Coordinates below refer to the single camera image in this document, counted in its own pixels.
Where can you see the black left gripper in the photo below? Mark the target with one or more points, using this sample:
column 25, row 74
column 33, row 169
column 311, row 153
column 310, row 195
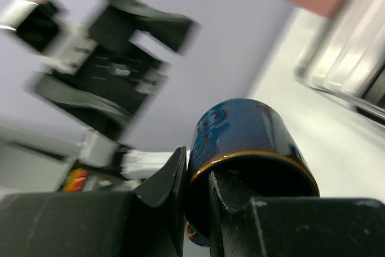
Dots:
column 118, row 75

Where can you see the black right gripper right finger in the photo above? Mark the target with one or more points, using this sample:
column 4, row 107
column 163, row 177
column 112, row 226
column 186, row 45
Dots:
column 245, row 224

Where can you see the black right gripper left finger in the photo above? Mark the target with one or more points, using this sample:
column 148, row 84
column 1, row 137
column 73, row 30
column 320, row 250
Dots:
column 146, row 221

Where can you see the blue ceramic mug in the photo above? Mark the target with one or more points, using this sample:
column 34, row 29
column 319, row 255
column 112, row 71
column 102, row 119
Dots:
column 250, row 139

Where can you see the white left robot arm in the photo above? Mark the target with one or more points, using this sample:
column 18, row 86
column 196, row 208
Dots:
column 104, row 157

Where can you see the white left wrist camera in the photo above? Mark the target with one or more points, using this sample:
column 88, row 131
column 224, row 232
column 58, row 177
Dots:
column 39, row 25

